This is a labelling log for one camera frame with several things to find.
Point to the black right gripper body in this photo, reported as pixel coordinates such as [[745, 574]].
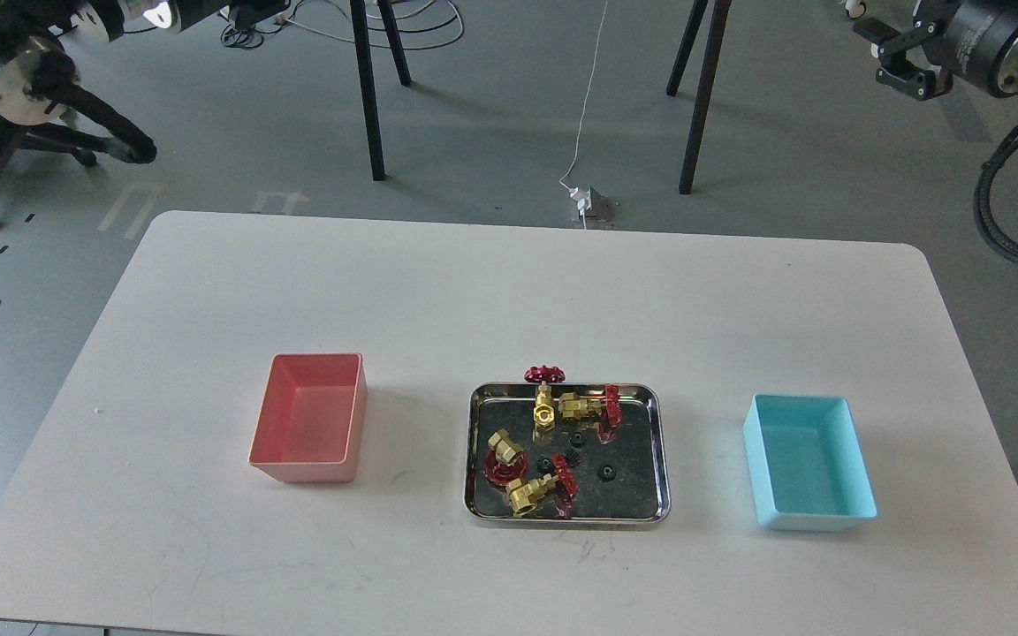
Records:
[[891, 48]]

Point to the brass valve red handle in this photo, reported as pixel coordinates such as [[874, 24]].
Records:
[[544, 410], [604, 410], [526, 497], [505, 460]]

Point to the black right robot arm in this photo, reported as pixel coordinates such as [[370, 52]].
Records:
[[976, 41]]

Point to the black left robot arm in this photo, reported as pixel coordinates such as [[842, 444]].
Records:
[[42, 103]]

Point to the blue plastic box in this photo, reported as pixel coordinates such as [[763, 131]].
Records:
[[805, 464]]

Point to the pink plastic box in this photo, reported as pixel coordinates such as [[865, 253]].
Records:
[[309, 428]]

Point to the black tripod leg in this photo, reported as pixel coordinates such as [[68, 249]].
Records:
[[686, 46], [362, 44], [391, 29], [711, 56]]

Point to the white power adapter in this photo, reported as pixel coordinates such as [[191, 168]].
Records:
[[593, 210]]

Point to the stainless steel tray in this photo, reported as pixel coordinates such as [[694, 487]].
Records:
[[638, 495]]

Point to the brass valve lying red handle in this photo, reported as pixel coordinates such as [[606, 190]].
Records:
[[604, 410]]

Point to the brass valve upright red handle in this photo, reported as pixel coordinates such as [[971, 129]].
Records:
[[544, 410]]

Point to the brass valve front red handle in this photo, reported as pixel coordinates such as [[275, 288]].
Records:
[[526, 497]]

